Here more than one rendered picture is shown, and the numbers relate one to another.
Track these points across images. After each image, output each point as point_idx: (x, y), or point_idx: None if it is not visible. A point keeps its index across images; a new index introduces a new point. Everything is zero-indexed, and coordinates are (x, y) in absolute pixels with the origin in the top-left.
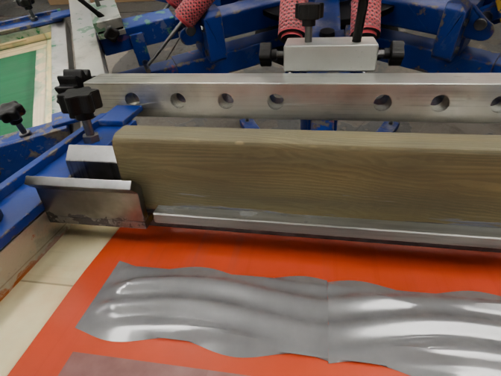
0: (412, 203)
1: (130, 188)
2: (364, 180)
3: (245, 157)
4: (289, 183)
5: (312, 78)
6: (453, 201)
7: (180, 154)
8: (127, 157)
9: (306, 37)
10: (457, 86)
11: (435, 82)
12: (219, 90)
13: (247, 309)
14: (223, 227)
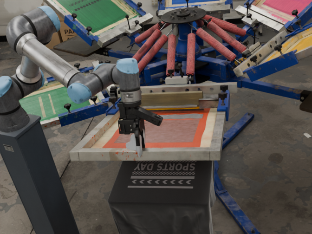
0: (179, 101)
1: None
2: (172, 98)
3: (154, 96)
4: (161, 100)
5: (171, 86)
6: (185, 100)
7: (145, 96)
8: None
9: (170, 76)
10: (201, 86)
11: (197, 85)
12: (150, 89)
13: None
14: (151, 108)
